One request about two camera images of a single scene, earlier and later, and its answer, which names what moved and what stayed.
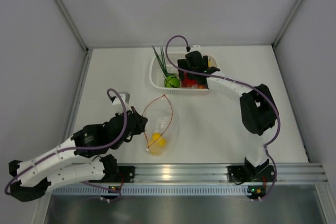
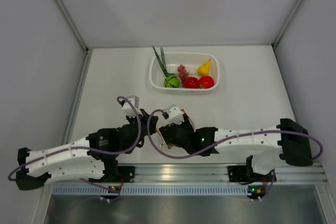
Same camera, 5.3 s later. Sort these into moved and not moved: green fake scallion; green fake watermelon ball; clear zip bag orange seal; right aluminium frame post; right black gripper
Moved: clear zip bag orange seal; right black gripper
Not moved: green fake scallion; green fake watermelon ball; right aluminium frame post
